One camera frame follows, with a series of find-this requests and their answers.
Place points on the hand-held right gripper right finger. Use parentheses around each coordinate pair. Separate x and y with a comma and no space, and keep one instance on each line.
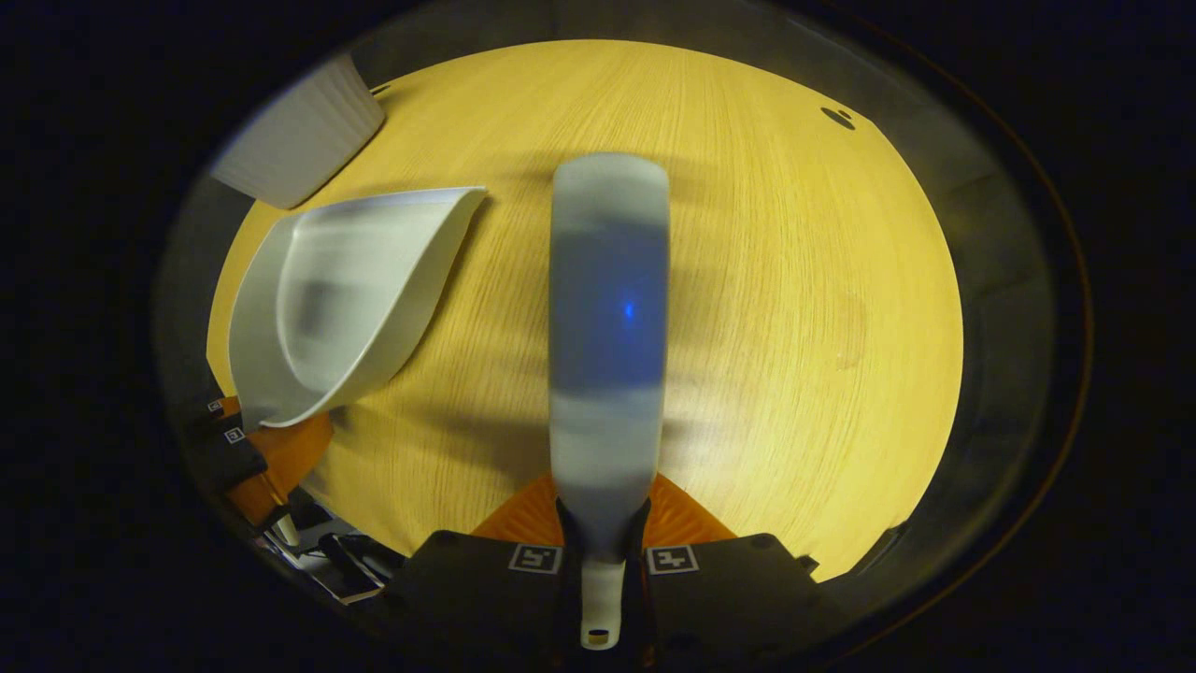
(738,589)

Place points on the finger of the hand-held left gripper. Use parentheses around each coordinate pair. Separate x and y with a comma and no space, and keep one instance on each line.
(234,458)
(213,411)

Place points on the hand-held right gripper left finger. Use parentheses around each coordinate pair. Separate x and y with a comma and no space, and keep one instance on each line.
(467,589)

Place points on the white plastic dustpan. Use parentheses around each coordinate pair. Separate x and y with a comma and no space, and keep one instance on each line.
(355,299)

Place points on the small white broom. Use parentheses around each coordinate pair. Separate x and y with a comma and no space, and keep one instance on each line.
(607,421)

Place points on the grey plastic garbage bin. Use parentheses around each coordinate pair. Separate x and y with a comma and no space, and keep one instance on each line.
(299,140)

